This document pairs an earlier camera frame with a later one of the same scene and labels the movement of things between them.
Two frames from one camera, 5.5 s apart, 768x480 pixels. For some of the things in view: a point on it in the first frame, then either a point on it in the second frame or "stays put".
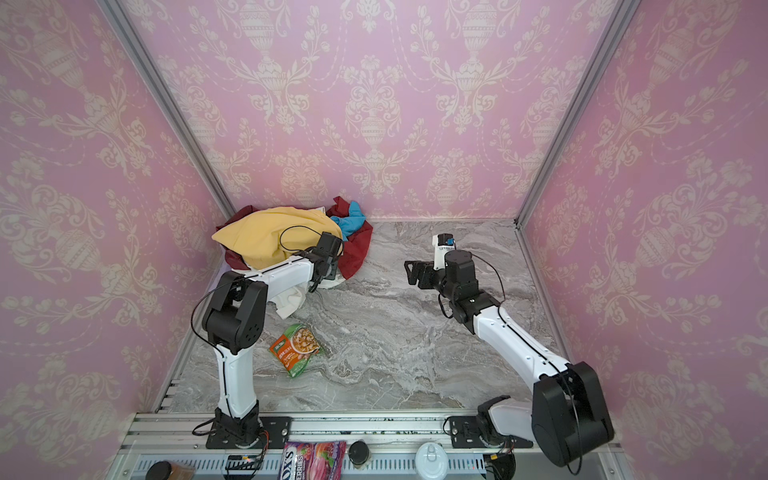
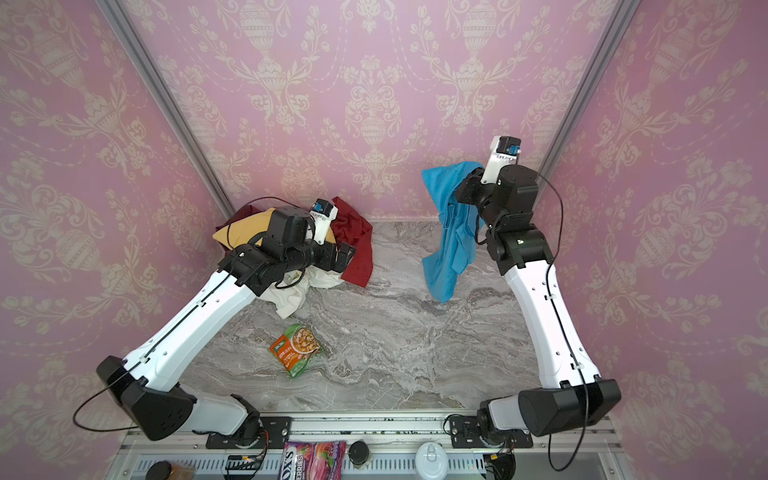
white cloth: [292, 301] stays put
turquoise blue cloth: [351, 223] -> [459, 224]
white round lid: [431, 462] stays put
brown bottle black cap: [170, 470] stays put
